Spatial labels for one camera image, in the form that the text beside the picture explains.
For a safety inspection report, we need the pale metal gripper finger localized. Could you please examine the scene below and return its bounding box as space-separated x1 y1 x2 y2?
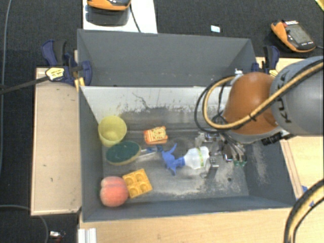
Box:
206 157 220 179
194 132 213 147

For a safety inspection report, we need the clear spray bottle blue head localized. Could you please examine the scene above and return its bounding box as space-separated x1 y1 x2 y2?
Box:
161 143 211 176

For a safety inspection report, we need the orange patterned packet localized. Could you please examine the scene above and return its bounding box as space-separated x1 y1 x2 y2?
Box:
143 126 169 145

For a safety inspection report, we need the clear and blue small stick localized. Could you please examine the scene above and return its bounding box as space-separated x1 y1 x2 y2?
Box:
138 145 164 159

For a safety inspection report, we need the yellow four-stud toy block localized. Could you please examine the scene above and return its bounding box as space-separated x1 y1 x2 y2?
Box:
122 168 153 199

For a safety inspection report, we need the green and yellow round sponge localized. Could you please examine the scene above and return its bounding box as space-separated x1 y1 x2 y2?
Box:
105 140 142 167

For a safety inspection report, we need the grey metal bin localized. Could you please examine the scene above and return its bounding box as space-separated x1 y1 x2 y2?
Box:
76 28 297 223

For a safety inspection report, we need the yellow plastic cup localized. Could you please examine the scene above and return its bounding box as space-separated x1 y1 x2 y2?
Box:
98 115 128 148

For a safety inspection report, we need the peach toy fruit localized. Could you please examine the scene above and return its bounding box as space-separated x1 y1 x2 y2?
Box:
99 176 130 208

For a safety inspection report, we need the pale wood board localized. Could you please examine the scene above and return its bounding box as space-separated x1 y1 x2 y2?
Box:
30 67 83 216

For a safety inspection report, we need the black cylinder on white bracket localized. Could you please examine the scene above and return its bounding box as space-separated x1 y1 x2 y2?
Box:
261 131 292 147

